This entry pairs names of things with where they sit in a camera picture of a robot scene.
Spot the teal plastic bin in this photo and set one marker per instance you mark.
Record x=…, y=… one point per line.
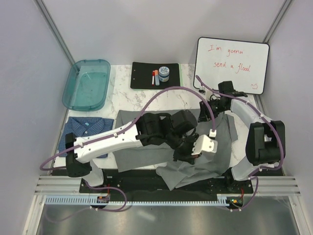
x=87, y=85

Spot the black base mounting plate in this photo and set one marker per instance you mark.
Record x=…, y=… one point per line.
x=147, y=185

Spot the white slotted cable duct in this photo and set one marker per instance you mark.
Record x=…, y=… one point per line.
x=93, y=200

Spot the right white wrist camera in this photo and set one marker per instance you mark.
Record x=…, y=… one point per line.
x=205, y=92

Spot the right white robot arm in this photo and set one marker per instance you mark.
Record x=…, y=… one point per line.
x=265, y=144

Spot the aluminium frame rail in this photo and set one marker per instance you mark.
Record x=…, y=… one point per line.
x=268, y=186

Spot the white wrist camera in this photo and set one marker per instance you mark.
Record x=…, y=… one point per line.
x=205, y=92
x=205, y=144

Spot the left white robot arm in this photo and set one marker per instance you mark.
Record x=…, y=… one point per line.
x=178, y=131

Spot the red whiteboard marker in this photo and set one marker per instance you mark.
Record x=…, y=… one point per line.
x=153, y=78

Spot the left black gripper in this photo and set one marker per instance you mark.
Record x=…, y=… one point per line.
x=187, y=157

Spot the black clipboard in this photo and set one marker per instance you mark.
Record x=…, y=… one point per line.
x=149, y=76

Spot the grey long sleeve shirt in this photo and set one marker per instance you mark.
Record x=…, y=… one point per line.
x=213, y=161

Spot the small blue lidded jar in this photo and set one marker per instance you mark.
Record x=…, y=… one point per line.
x=163, y=73

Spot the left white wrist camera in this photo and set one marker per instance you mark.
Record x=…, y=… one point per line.
x=205, y=144

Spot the whiteboard with red writing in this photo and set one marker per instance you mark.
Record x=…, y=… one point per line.
x=243, y=63

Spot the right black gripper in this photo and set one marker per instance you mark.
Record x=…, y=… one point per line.
x=205, y=114

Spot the folded blue checked shirt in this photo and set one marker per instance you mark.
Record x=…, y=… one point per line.
x=84, y=127

